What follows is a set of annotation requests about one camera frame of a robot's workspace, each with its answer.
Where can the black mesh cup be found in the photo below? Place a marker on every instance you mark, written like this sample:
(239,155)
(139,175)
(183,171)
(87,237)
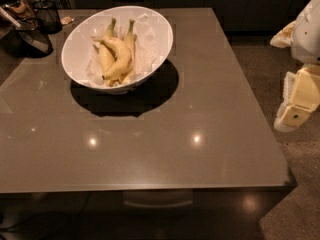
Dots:
(48,16)

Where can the small crumpled wrapper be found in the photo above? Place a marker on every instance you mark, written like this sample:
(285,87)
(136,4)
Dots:
(67,20)

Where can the white bowl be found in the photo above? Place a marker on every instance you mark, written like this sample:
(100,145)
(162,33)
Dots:
(76,52)

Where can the left yellow banana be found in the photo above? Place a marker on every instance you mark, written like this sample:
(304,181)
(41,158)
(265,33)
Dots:
(106,57)

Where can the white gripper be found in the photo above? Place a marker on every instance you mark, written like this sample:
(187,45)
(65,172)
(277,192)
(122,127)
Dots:
(307,37)

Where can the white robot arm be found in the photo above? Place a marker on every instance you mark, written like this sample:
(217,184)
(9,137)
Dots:
(305,43)

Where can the curved yellow banana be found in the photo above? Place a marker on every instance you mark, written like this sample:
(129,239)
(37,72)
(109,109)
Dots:
(123,57)

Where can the right yellow banana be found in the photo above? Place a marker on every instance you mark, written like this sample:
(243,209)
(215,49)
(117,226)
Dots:
(130,42)

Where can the white paper liner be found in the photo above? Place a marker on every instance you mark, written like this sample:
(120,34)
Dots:
(146,53)

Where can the dark kitchen appliance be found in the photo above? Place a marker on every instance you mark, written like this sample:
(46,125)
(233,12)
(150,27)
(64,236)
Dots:
(21,34)

